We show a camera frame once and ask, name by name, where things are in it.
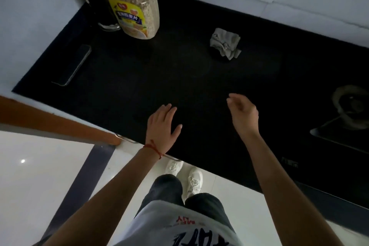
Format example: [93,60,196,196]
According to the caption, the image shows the person's left hand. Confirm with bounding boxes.
[145,103,183,156]

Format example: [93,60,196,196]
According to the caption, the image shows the person's right hand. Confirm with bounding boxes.
[226,93,260,137]

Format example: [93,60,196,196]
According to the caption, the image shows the grey cleaning rag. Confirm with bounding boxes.
[209,27,243,61]

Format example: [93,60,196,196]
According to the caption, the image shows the clear oatmeal jar gold lid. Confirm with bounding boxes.
[102,0,161,40]

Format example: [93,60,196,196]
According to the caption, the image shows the person's left forearm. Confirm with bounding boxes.
[42,148,163,246]

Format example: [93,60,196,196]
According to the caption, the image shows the person's right forearm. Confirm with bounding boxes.
[240,132,344,246]

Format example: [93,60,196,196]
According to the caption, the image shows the black stone countertop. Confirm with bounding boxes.
[11,0,369,238]

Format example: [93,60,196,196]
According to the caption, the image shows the white sneaker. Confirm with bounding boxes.
[164,160,185,178]
[182,167,204,202]

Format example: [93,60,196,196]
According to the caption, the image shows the dark blue jeans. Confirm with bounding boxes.
[135,174,237,235]

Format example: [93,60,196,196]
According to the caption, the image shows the white printed t-shirt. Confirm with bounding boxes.
[114,199,244,246]

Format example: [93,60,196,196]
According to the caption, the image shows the black smartphone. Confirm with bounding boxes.
[51,44,93,87]

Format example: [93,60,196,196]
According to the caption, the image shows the brown wooden panel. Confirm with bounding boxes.
[0,95,122,147]

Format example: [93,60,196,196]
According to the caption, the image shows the perforated metal utensil holder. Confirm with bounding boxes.
[73,0,122,33]

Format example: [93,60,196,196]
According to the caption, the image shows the red string bracelet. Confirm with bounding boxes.
[143,140,165,160]

